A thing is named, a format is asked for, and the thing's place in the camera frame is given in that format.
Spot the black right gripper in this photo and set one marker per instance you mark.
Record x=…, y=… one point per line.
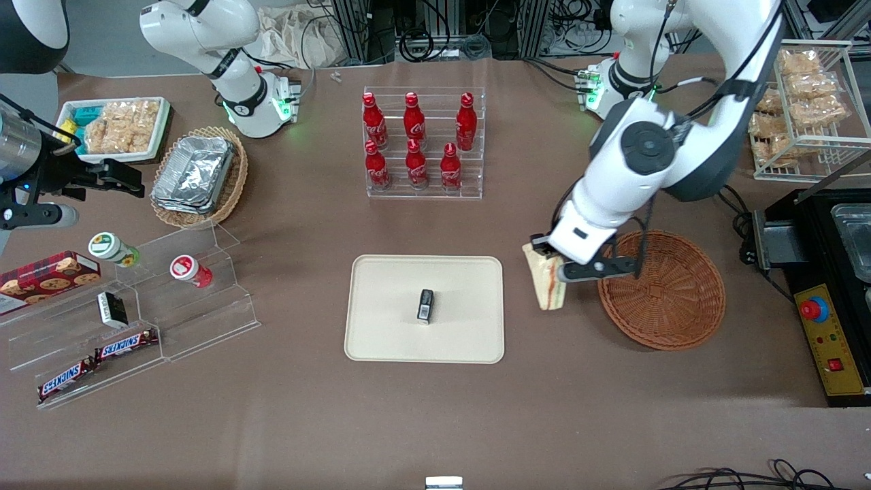
x=62, y=175

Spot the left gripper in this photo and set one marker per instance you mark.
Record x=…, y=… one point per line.
x=539, y=242

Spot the triangular sandwich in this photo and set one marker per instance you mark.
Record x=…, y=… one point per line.
x=548, y=289

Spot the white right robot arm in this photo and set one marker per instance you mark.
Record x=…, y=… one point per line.
x=238, y=88

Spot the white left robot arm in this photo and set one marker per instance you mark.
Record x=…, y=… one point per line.
x=612, y=190

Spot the white rectangular plastic tray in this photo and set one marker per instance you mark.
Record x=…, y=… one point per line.
x=116, y=158

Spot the oval light wicker basket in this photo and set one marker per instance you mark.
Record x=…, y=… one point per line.
x=235, y=184

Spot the round brown wicker basket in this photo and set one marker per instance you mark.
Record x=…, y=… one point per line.
x=670, y=299

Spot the beige rectangular tray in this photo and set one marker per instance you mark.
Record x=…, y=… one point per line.
x=388, y=313

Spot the large rice cracker bag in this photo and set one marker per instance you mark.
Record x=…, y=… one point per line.
x=122, y=126

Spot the stacked aluminium foil trays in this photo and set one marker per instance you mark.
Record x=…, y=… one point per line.
x=194, y=173

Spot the green sunflower lid cup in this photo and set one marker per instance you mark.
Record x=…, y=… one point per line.
x=109, y=247

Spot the yellow snack packet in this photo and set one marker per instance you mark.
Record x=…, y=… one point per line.
x=68, y=131

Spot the teal snack packet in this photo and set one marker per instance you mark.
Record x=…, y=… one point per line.
x=85, y=114

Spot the red lid cup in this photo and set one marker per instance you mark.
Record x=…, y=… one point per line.
x=189, y=269

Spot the red plaid cookie box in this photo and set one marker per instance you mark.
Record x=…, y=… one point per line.
x=47, y=279

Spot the clear acrylic bottle rack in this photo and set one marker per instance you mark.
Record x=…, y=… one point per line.
x=435, y=194

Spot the black and white small box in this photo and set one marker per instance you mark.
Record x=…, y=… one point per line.
x=112, y=309

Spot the red cola bottle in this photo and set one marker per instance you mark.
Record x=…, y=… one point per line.
x=374, y=122
x=450, y=170
x=466, y=124
x=377, y=169
x=416, y=167
x=414, y=121

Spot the clear acrylic step display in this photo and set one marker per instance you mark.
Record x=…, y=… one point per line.
x=197, y=327

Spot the snickers chocolate bar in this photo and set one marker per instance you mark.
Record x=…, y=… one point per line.
x=126, y=345
x=64, y=379

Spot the beige cloth bag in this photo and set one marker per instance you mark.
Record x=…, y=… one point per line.
x=299, y=37

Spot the clear rice cracker bag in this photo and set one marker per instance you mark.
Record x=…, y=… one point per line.
x=769, y=101
x=820, y=111
x=813, y=86
x=793, y=150
x=799, y=62
x=769, y=124

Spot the black appliance housing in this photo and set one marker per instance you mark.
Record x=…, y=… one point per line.
x=813, y=218

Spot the yellow emergency stop box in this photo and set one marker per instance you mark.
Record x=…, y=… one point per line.
x=833, y=347

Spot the metal pan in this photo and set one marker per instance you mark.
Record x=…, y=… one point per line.
x=854, y=238

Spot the aluminium frame post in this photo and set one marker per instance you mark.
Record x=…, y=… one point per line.
x=354, y=30
x=534, y=27

